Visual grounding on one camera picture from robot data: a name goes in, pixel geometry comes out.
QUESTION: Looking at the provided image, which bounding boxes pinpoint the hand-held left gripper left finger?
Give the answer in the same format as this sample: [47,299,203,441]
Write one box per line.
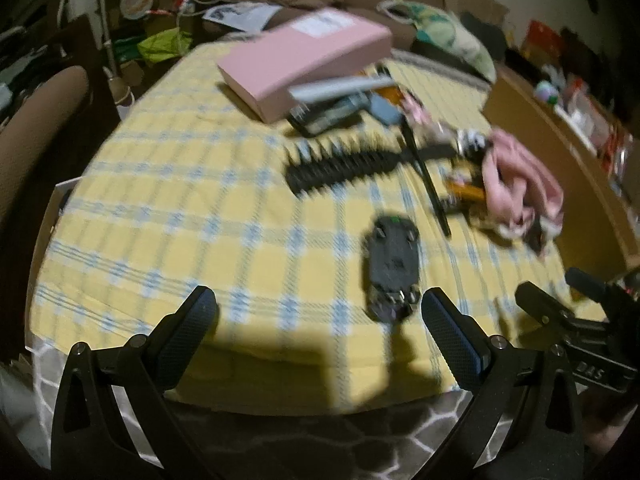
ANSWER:
[50,285,221,480]

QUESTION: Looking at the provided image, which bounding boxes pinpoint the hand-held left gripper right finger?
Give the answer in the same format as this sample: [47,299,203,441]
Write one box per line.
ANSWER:
[421,287,585,480]

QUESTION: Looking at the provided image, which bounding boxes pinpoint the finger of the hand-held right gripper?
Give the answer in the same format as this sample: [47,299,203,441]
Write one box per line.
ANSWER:
[516,281,577,332]
[566,266,615,304]

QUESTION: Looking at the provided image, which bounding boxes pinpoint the black key fob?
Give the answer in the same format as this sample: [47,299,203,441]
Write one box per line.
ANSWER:
[362,215,421,323]

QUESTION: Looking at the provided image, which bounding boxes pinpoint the pink cloth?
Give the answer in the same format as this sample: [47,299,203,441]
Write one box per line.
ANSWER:
[480,127,566,241]

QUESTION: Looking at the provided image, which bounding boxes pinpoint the brown cardboard box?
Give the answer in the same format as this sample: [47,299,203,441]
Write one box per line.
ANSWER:
[482,62,640,271]

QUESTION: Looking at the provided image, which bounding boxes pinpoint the orange plastic stick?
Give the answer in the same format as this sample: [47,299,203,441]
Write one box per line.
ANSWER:
[445,180,488,206]

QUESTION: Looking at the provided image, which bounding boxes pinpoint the yellow checked tablecloth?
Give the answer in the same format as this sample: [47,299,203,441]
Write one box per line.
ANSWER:
[25,42,606,416]

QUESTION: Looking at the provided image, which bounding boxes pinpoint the black pen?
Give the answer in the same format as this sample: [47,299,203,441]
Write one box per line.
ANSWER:
[400,120,453,238]

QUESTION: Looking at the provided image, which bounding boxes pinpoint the black white hair accessory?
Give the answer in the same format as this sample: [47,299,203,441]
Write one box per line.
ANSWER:
[452,127,493,158]

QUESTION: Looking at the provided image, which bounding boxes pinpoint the purple white round object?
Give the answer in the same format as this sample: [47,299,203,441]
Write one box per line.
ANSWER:
[532,80,558,106]

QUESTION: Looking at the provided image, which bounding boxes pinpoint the black comb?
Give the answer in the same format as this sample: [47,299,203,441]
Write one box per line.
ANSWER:
[285,137,458,198]

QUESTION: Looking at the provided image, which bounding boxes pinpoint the pink hair accessory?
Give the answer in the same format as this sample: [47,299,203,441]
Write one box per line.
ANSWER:
[402,92,433,128]

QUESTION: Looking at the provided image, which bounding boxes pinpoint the small blue grey object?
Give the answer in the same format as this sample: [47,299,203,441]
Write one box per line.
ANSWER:
[367,95,403,126]

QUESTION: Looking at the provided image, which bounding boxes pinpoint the white beige stand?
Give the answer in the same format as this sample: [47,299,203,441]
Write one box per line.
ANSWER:
[97,0,133,106]

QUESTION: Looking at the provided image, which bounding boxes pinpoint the black printed phone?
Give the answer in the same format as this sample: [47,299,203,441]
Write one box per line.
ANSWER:
[287,92,371,138]

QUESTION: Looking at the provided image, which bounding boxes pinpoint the red box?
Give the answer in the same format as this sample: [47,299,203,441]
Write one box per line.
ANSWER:
[522,20,566,58]

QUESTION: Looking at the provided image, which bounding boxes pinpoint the brown chair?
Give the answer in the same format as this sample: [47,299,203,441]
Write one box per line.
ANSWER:
[0,65,91,231]

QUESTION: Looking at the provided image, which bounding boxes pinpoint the dark grey cloth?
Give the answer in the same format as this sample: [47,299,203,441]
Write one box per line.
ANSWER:
[460,10,508,61]

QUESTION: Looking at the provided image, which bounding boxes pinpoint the green plastic bag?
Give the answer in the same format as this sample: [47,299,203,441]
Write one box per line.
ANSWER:
[137,27,193,68]

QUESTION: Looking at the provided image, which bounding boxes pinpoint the pink cardboard box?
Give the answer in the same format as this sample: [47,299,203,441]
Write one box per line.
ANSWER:
[216,7,393,124]

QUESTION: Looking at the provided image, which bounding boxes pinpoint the floral tote bag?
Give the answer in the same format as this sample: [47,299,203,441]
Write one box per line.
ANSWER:
[377,0,498,83]

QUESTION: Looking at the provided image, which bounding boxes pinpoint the printed paper sheet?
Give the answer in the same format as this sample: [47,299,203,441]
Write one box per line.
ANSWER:
[202,2,283,33]

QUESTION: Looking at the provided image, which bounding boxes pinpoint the round orange white sign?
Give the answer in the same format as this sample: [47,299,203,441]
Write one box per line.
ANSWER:
[119,0,157,21]

